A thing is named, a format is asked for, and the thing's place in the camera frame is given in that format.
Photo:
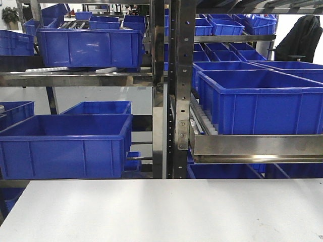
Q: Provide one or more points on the blue bin bottom right shelf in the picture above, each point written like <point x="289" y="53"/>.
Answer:
<point x="221" y="171"/>

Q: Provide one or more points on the blue bin behind right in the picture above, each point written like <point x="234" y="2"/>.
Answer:
<point x="222" y="66"/>

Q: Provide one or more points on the blue bin behind lower left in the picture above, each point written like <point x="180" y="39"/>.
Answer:
<point x="100" y="107"/>

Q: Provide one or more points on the large blue bin right shelf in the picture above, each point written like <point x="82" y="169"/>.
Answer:
<point x="244" y="102"/>

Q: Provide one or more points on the stainless steel rack upright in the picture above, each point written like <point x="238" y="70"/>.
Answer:
<point x="172" y="40"/>

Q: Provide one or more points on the large blue bin lower left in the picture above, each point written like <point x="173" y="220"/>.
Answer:
<point x="66" y="146"/>

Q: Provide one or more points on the large blue bin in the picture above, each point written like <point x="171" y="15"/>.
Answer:
<point x="94" y="48"/>
<point x="66" y="146"/>

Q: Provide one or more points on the large blue bin upper left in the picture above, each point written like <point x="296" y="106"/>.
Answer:
<point x="94" y="48"/>

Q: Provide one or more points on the blue bin far left edge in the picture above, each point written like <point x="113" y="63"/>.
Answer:
<point x="14" y="112"/>

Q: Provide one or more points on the black office chair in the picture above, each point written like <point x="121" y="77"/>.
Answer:
<point x="302" y="40"/>

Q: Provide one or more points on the potted plant far left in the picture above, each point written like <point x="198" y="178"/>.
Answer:
<point x="11" y="17"/>

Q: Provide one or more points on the steel shelf front rail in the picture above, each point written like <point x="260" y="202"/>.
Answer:
<point x="256" y="148"/>

